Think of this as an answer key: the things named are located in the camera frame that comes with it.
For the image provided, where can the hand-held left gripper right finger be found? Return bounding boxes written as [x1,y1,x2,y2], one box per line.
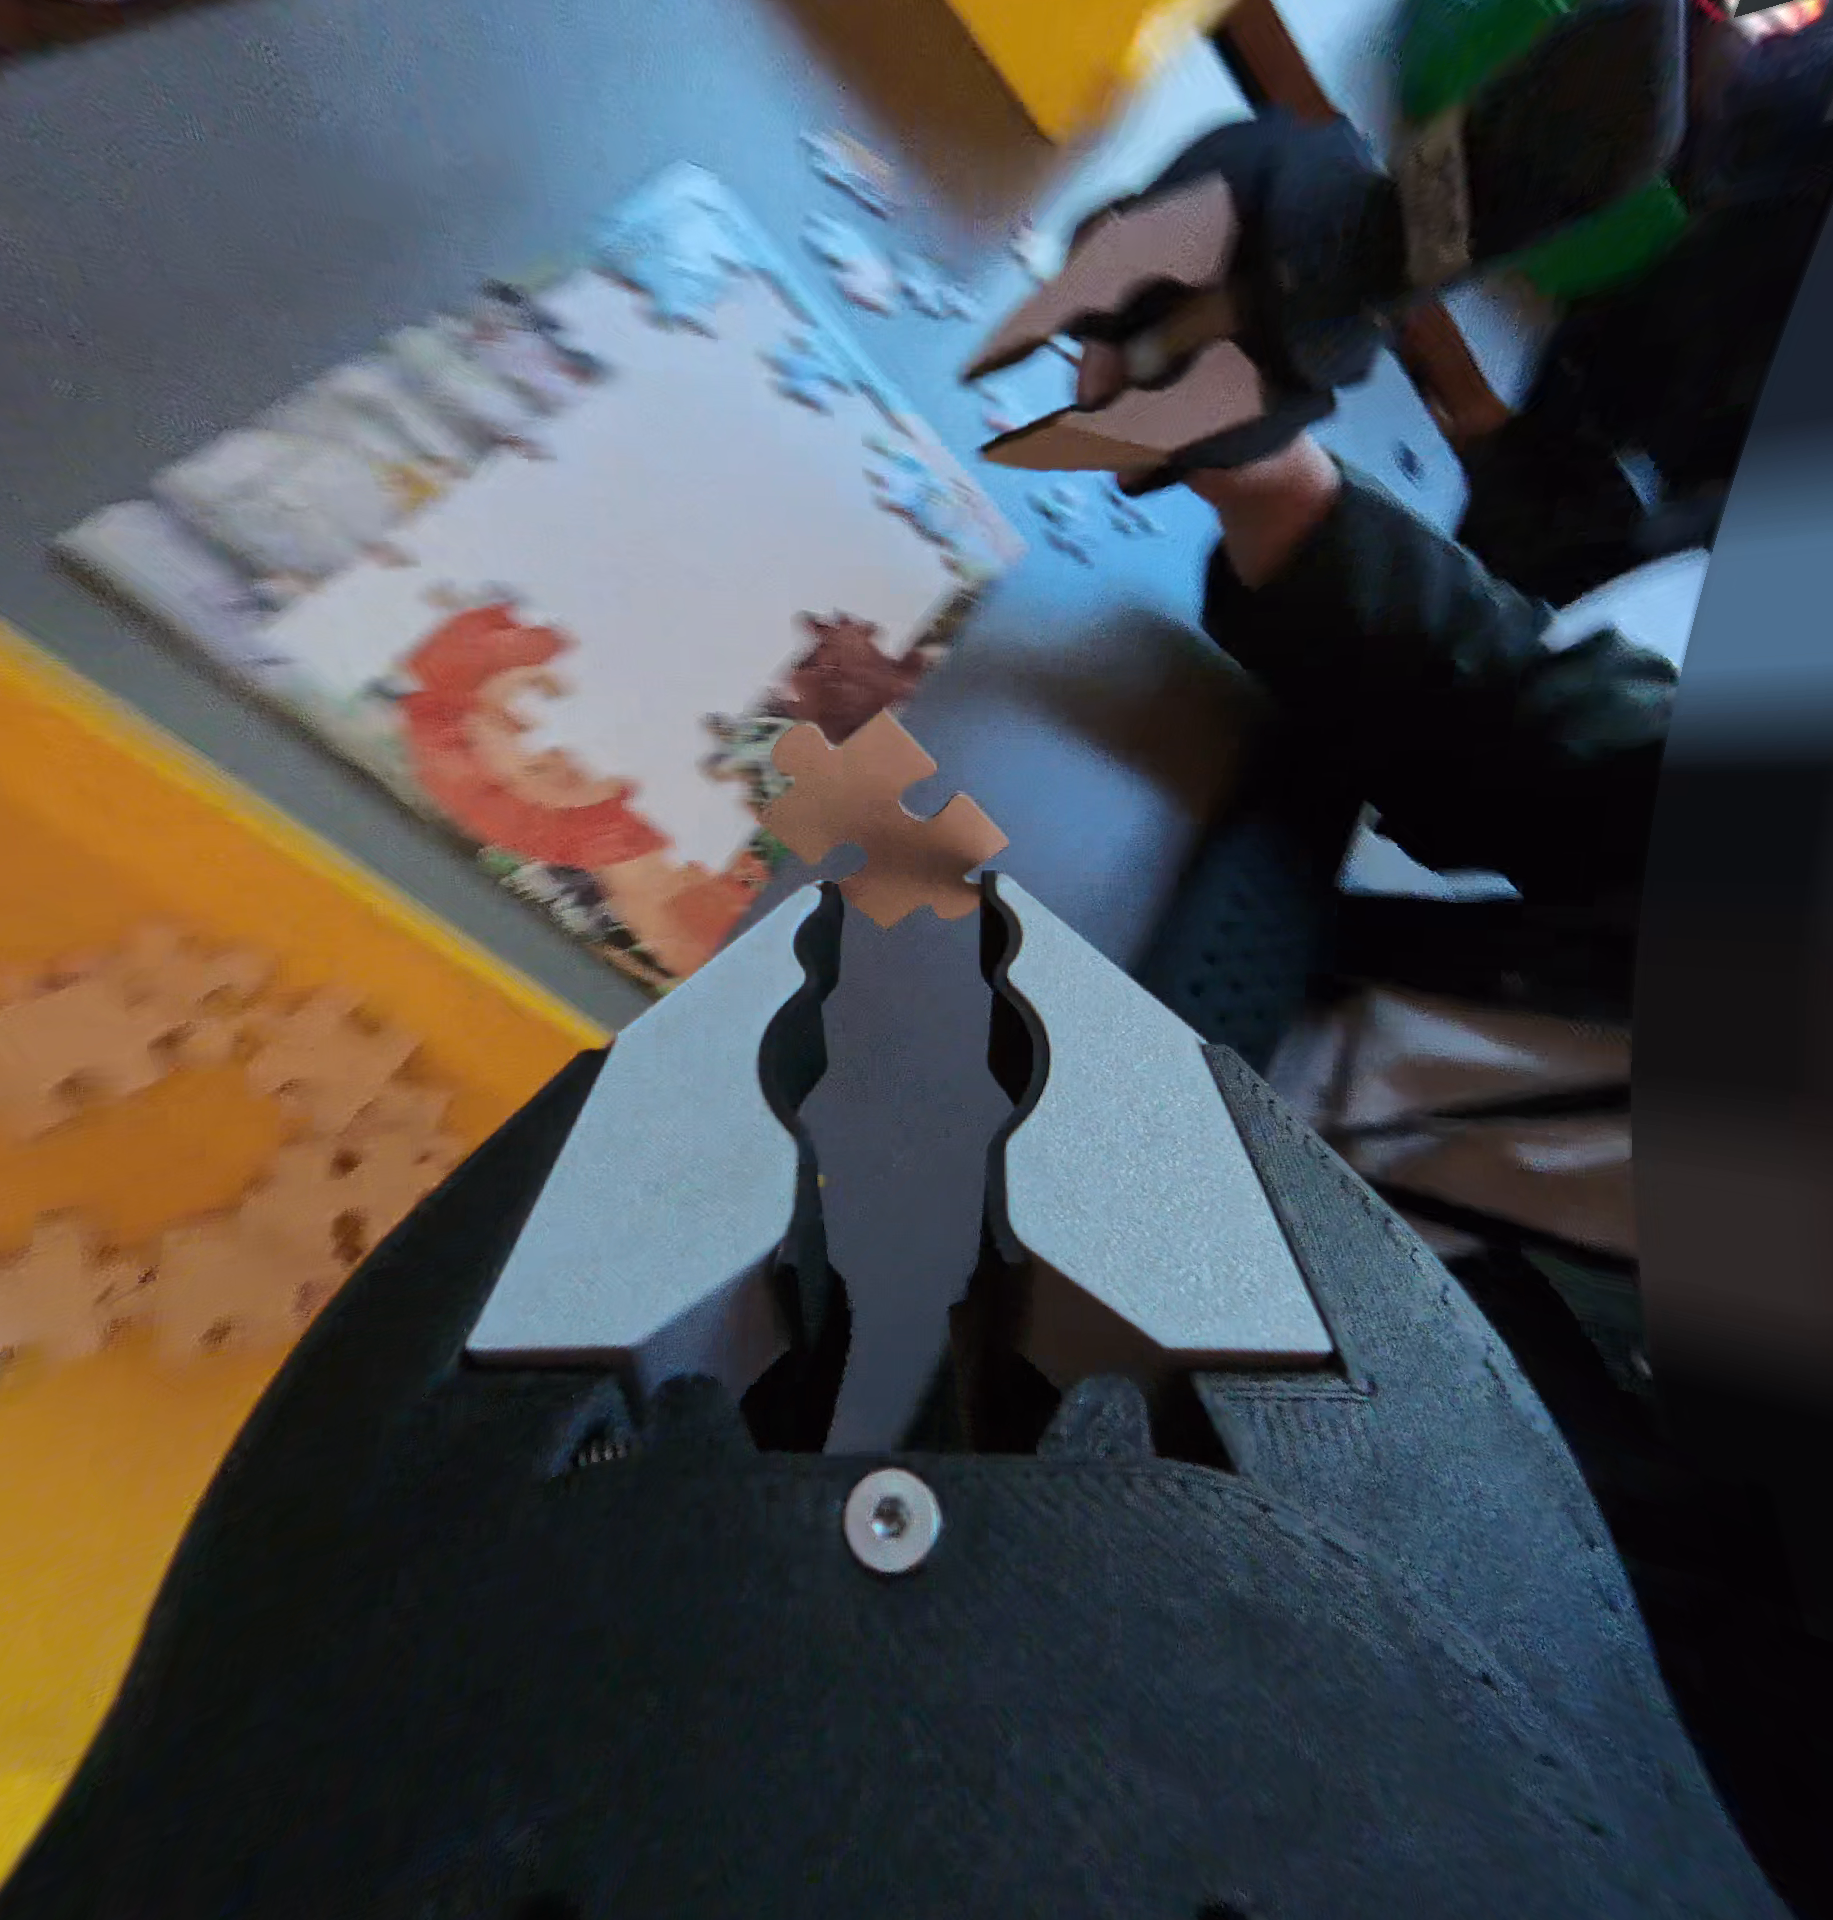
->
[978,872,1338,1385]

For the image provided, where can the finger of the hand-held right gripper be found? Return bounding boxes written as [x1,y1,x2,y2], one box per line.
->
[978,338,1279,486]
[961,172,1249,384]

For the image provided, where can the animal jigsaw puzzle board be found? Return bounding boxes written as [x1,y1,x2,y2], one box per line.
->
[51,162,1030,999]

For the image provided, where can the brown-backed puzzle piece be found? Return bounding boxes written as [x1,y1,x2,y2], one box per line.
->
[758,708,1011,931]

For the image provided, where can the scattered face-up puzzle pieces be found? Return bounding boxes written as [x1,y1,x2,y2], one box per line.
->
[796,125,1173,564]

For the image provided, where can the yellow box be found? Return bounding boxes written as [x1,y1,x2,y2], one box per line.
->
[767,0,1240,233]

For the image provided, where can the person's right hand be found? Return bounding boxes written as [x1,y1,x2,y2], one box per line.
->
[1212,442,1345,590]

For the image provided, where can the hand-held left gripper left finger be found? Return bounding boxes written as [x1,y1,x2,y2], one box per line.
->
[462,881,846,1397]

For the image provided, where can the heap of face-down puzzle pieces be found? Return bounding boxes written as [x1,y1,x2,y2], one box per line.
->
[0,921,475,1397]

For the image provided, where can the grey desk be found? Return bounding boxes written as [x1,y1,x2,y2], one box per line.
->
[0,0,1459,1052]

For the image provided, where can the yellow plastic bin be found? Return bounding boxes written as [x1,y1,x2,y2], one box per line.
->
[0,592,618,1920]

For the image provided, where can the brown cardboard box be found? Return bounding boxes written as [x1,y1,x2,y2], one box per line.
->
[1276,982,1638,1262]

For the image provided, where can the black mesh chair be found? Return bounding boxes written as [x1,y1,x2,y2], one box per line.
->
[1141,816,1322,1059]

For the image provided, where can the person's right forearm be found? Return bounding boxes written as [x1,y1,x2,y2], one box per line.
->
[1198,479,1683,901]

